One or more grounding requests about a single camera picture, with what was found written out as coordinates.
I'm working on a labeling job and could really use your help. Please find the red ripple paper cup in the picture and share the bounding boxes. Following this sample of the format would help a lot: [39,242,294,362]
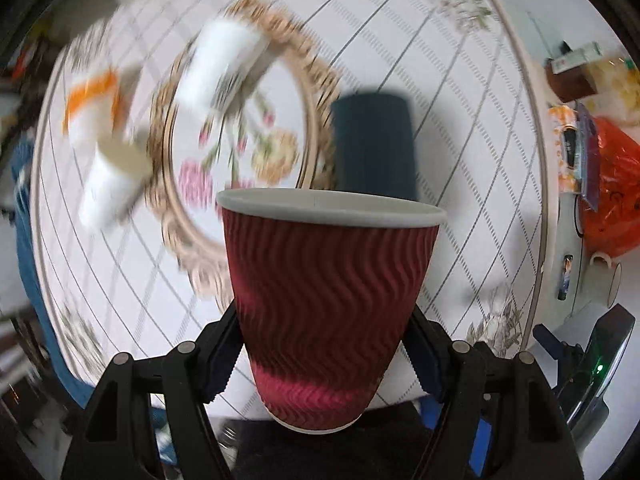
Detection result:
[217,188,446,434]

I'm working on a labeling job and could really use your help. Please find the white bird-print paper cup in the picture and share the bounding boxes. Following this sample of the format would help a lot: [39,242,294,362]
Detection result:
[78,138,153,232]

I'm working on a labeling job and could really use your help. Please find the dark teal paper cup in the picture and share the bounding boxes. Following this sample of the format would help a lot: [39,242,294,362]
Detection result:
[331,92,418,202]

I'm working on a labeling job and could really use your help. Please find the white orange-band paper cup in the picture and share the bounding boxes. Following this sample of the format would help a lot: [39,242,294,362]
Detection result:
[63,68,120,151]

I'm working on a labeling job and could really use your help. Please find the white floral paper cup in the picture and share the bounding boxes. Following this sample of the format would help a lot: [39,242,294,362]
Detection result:
[176,18,270,117]

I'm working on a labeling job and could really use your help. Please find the blue quilted blanket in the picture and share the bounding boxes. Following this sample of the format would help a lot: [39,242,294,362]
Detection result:
[10,139,93,408]

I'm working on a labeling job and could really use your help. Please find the white mug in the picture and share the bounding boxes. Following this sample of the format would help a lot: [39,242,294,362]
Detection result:
[582,252,623,308]

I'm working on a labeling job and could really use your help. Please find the orange plastic bag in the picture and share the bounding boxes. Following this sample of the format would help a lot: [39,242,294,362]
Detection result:
[580,117,640,258]

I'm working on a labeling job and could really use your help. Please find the yellow snack bag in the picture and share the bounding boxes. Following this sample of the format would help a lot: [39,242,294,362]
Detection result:
[587,56,639,128]

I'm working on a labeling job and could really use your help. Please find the floral patterned tablecloth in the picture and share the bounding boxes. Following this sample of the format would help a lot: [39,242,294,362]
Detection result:
[30,0,547,388]

